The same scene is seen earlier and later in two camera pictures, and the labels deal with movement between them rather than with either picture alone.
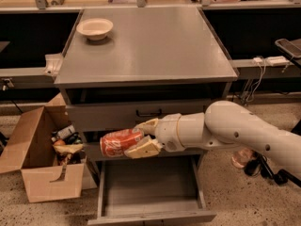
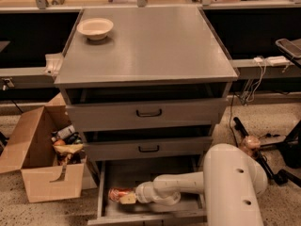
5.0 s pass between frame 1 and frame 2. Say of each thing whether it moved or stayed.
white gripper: moved
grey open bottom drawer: stayed
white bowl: stayed
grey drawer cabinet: stayed
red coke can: moved
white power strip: stayed
